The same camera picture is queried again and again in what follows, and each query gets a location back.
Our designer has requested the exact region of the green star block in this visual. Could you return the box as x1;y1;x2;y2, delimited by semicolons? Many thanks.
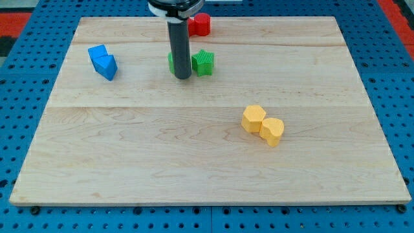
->
191;49;215;76

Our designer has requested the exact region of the black robot arm flange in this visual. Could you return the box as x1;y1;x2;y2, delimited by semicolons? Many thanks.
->
147;0;205;23

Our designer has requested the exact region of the yellow hexagon block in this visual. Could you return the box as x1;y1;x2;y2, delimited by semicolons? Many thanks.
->
241;105;266;133

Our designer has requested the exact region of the green block behind rod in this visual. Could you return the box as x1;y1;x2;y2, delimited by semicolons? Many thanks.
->
168;52;175;74

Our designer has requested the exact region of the yellow heart block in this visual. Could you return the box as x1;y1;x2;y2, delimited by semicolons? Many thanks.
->
259;118;284;147

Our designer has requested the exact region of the wooden board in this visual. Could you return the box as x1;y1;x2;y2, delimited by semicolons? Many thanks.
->
10;16;411;206

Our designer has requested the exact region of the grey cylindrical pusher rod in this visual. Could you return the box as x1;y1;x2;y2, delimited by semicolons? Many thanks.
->
168;20;191;80

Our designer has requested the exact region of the red cylinder block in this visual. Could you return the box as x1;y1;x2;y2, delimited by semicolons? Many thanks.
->
193;13;211;36

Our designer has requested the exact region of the red block behind rod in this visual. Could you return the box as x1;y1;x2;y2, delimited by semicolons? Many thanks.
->
187;18;195;37

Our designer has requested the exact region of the blue triangular block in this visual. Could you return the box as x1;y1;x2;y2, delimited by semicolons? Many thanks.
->
93;55;118;81

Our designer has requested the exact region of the blue cube block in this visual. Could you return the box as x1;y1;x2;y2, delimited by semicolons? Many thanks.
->
87;45;108;61

